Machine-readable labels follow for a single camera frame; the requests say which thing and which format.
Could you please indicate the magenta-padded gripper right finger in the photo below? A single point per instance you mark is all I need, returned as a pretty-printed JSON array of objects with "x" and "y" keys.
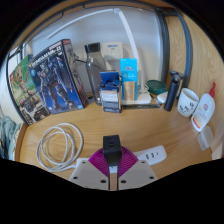
[{"x": 136, "y": 175}]

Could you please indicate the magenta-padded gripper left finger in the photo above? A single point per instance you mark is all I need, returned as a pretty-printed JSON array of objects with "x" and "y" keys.
[{"x": 88, "y": 175}]

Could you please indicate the black charger block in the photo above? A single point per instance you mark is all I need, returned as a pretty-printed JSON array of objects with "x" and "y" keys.
[{"x": 112, "y": 150}]

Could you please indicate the white power strip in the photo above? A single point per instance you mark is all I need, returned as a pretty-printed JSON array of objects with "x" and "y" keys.
[{"x": 153, "y": 155}]

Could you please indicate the black ruler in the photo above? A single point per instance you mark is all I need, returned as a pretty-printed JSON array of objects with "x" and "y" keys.
[{"x": 140, "y": 106}]

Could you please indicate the small blue and white box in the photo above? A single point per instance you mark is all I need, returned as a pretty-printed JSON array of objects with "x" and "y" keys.
[{"x": 110, "y": 98}]

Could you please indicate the small white cap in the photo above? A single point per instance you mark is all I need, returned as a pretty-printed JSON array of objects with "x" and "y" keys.
[{"x": 162, "y": 97}]

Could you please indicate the white printed mug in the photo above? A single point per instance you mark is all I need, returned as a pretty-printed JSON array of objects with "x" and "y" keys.
[{"x": 187, "y": 103}]

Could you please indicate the grey-green bedding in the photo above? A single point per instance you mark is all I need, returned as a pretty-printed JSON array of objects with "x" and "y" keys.
[{"x": 8, "y": 136}]

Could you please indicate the black electric shaver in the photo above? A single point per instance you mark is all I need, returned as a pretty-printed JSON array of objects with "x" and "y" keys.
[{"x": 171, "y": 93}]

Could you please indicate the dark green round case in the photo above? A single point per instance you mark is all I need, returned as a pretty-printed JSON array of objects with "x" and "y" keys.
[{"x": 156, "y": 87}]

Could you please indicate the white lotion bottle red pump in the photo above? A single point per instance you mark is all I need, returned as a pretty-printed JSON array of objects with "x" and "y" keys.
[{"x": 203, "y": 111}]

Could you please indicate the tall light blue box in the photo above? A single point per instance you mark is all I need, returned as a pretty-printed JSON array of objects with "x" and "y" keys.
[{"x": 128, "y": 80}]

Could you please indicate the blue robot model kit box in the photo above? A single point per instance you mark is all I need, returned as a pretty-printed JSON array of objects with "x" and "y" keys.
[{"x": 55, "y": 80}]

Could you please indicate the green tree figure toy box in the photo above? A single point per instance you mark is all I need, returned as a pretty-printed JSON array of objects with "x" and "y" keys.
[{"x": 25, "y": 95}]

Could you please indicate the glass bottle with black cap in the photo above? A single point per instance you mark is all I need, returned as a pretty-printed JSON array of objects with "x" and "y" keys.
[{"x": 94, "y": 70}]

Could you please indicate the white box with blue label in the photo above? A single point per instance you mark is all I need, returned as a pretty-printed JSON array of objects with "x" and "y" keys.
[{"x": 112, "y": 53}]

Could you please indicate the white desk lamp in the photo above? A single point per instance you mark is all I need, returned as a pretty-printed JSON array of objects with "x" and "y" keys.
[{"x": 131, "y": 36}]

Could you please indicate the dark grey metal frame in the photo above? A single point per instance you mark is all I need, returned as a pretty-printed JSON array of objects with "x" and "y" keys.
[{"x": 163, "y": 43}]

